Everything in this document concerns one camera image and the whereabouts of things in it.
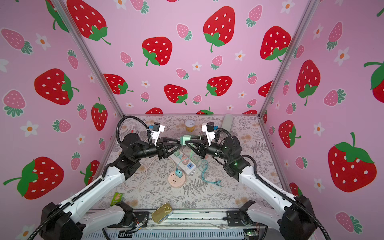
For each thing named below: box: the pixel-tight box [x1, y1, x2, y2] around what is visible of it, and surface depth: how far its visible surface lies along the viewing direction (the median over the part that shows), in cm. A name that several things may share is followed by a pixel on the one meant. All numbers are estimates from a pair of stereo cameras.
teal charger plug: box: [175, 169, 183, 178], surface depth 85 cm
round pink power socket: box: [168, 171, 186, 189], surface depth 86 cm
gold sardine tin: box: [151, 202, 173, 224], surface depth 74 cm
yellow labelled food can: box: [185, 119, 195, 132], surface depth 110 cm
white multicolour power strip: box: [170, 148, 197, 175], surface depth 92 cm
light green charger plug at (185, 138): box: [180, 135, 192, 146], surface depth 63 cm
